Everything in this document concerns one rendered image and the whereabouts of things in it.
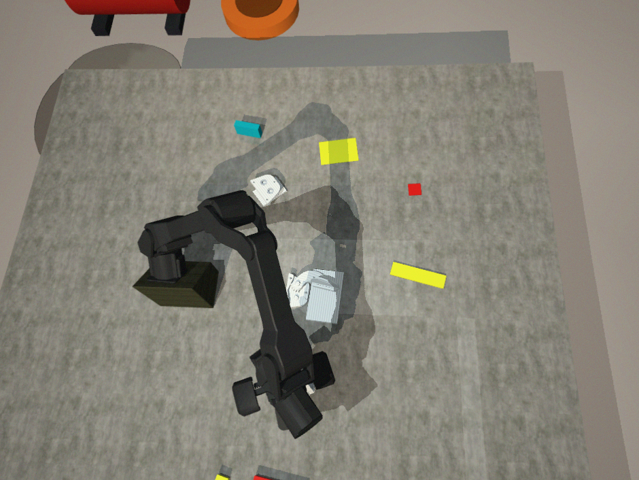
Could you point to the teal rectangular block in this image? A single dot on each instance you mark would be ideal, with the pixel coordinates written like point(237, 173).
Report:
point(248, 129)

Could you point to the yellow flat rectangular plate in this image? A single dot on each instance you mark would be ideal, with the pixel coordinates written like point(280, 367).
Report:
point(338, 151)

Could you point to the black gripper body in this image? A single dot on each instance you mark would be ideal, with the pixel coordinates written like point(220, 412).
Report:
point(246, 396)

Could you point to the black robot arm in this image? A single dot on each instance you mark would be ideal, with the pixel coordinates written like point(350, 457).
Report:
point(284, 346)

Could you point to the yellow flat bar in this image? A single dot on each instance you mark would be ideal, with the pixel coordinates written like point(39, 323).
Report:
point(418, 275)

